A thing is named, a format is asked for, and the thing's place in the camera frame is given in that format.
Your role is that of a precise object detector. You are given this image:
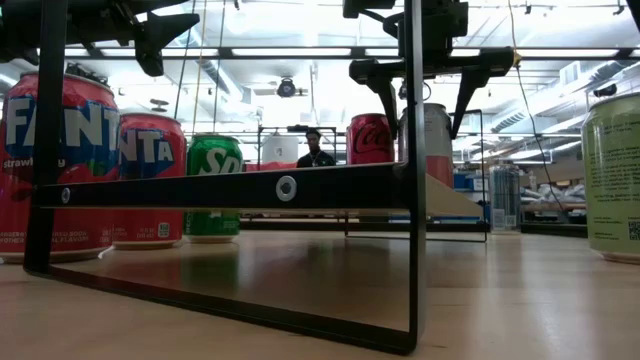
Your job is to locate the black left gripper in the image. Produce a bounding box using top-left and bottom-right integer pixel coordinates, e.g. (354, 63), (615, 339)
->
(67, 0), (202, 79)

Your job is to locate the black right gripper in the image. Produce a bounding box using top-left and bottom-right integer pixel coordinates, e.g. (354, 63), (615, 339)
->
(348, 0), (517, 141)

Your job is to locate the person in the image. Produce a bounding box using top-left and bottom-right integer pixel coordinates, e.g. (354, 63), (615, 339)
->
(295, 127), (337, 169)

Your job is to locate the pale green Sanzo can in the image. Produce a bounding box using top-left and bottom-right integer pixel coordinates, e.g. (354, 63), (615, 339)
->
(582, 92), (640, 265)

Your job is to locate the red Coca-Cola can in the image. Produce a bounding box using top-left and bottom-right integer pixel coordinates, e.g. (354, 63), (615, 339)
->
(346, 113), (396, 166)

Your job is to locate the white pink lemonade can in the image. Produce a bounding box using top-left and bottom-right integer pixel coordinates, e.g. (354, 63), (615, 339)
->
(398, 103), (454, 189)

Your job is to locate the slim silver can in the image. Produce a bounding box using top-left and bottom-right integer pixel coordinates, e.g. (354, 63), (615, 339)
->
(488, 163), (522, 234)

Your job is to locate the black round ceiling camera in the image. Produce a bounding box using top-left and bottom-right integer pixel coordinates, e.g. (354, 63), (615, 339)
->
(276, 76), (300, 99)

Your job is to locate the yellow hanging cable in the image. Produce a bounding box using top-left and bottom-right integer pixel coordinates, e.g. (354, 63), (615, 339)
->
(507, 0), (522, 69)

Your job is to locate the red Fanta strawberry can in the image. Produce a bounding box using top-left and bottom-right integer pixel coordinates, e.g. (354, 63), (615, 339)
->
(0, 71), (122, 265)
(112, 113), (188, 250)

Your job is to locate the blue storage bin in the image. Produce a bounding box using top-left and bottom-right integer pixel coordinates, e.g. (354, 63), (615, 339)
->
(452, 172), (484, 191)

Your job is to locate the black overhead rig bar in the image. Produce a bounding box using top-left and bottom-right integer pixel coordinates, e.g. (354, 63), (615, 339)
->
(37, 46), (640, 60)

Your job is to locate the green Sprite can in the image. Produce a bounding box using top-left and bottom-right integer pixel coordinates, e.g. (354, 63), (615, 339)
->
(183, 133), (245, 245)

